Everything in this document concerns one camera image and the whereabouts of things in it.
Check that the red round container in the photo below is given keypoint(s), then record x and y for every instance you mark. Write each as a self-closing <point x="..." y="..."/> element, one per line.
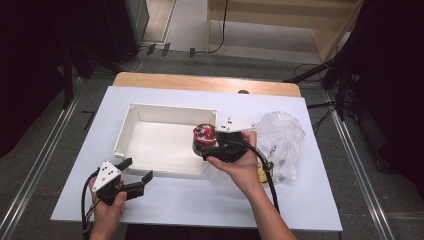
<point x="206" y="134"/>

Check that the dark cabinet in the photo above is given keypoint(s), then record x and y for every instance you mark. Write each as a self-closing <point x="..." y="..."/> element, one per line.
<point x="131" y="26"/>

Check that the white table cover sheet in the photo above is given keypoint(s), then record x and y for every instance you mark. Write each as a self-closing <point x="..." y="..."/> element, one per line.
<point x="186" y="203"/>

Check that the person's dark lap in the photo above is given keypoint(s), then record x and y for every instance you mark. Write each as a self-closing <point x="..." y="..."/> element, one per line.
<point x="186" y="235"/>

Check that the black floor bracket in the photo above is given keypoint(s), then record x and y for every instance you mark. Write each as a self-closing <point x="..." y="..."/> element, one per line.
<point x="89" y="118"/>

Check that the clear plastic bag smiley print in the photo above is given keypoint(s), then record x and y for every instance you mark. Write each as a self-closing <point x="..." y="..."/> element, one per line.
<point x="283" y="140"/>

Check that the wooden partition frame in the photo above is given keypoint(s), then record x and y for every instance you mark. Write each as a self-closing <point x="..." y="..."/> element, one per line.
<point x="266" y="10"/>

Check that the grey power adapter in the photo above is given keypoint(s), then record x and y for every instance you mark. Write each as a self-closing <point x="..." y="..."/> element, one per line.
<point x="166" y="48"/>
<point x="151" y="48"/>

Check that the person's right hand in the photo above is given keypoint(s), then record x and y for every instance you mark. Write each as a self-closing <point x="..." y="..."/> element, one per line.
<point x="245" y="170"/>

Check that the aluminium floor rail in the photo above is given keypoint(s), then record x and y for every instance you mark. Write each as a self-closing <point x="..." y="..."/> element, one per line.
<point x="353" y="160"/>
<point x="36" y="170"/>

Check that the black power plug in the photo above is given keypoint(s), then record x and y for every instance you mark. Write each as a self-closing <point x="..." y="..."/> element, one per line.
<point x="192" y="51"/>

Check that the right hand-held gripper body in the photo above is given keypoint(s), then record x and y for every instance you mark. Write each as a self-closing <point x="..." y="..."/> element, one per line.
<point x="230" y="146"/>

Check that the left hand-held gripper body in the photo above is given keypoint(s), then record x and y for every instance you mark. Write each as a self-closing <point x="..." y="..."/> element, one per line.
<point x="108" y="186"/>

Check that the black metal stand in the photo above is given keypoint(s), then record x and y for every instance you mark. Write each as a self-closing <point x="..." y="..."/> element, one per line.
<point x="341" y="90"/>

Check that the person's left hand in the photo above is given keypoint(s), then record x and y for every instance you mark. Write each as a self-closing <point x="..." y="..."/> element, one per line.
<point x="106" y="215"/>

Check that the white plastic bin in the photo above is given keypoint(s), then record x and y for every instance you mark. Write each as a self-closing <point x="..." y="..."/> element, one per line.
<point x="163" y="146"/>

